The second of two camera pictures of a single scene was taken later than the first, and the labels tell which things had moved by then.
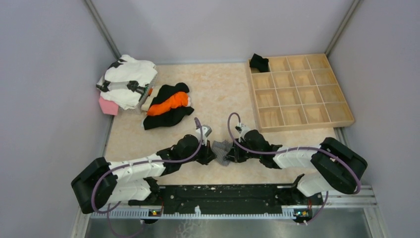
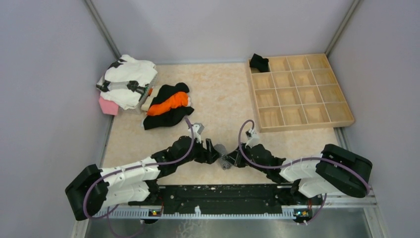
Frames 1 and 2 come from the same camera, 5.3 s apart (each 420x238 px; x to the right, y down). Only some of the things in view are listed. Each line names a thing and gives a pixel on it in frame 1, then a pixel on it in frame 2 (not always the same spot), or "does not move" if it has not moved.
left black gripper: x=208 y=154 does not move
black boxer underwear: x=259 y=63 does not move
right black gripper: x=236 y=156 → x=236 y=158
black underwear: x=150 y=122 does not move
